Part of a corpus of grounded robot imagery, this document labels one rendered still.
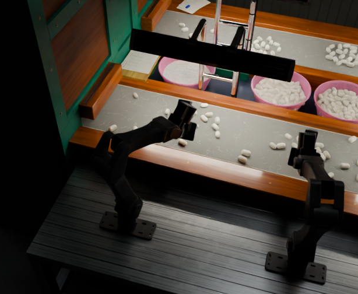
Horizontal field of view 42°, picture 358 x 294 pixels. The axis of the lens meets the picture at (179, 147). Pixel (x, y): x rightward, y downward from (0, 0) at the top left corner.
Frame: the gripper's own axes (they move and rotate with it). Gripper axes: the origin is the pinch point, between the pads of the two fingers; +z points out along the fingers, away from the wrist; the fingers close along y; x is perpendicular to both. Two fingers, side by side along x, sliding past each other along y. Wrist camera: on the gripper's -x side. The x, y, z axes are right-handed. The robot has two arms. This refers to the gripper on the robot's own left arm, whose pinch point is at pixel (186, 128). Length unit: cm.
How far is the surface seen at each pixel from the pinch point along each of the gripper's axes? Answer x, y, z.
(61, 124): 8.3, 44.5, -12.5
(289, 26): -57, -25, 81
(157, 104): -5.2, 20.1, 24.1
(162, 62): -24, 27, 44
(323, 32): -57, -42, 81
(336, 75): -35, -52, 55
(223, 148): 5.4, -14.0, 11.6
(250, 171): 10.5, -26.8, 1.8
